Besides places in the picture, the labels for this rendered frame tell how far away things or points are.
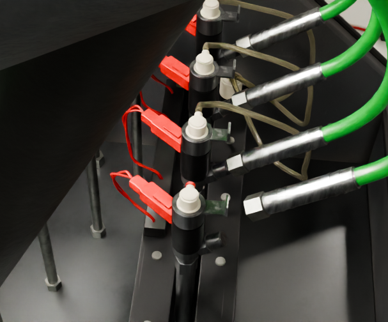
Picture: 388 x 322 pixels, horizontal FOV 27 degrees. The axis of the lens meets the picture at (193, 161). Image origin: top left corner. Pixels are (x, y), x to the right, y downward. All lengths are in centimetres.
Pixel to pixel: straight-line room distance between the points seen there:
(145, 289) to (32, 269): 23
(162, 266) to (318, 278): 25
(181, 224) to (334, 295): 36
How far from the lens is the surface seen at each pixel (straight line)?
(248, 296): 96
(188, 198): 65
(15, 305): 97
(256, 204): 65
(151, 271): 80
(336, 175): 62
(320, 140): 70
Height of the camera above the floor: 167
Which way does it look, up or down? 51 degrees down
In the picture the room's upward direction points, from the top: 3 degrees clockwise
